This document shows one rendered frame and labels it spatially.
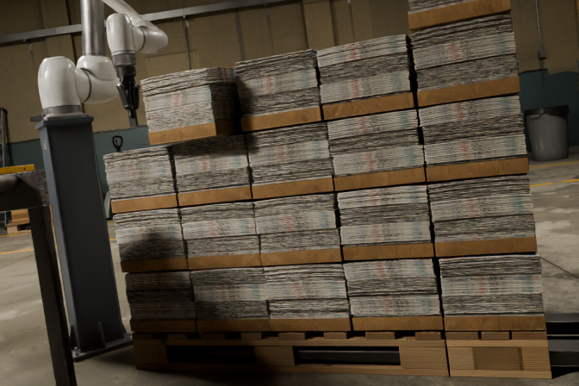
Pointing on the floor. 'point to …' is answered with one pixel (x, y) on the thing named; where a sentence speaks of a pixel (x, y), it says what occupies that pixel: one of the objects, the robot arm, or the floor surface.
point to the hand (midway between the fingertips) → (133, 117)
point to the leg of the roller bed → (52, 296)
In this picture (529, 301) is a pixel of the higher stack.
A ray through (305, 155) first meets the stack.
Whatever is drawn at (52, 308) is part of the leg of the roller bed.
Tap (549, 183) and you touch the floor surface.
